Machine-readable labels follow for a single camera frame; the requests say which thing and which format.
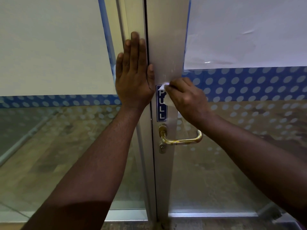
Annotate person's left hand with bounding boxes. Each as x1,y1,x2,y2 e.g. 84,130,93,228
115,31,156,111

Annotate person's right hand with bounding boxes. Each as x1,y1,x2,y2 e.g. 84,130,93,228
164,77,214,127

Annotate white wet wipe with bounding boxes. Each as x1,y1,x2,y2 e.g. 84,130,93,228
158,81,177,108

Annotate brass door handle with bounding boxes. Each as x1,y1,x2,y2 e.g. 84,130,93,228
158,124,203,146

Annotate glass door with metal frame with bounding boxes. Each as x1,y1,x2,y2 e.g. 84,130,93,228
144,0,307,222

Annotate blue PULL sign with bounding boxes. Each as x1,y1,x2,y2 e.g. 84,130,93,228
156,85,168,122

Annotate white paper sheet on partition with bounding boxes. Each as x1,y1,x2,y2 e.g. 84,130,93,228
0,0,117,96

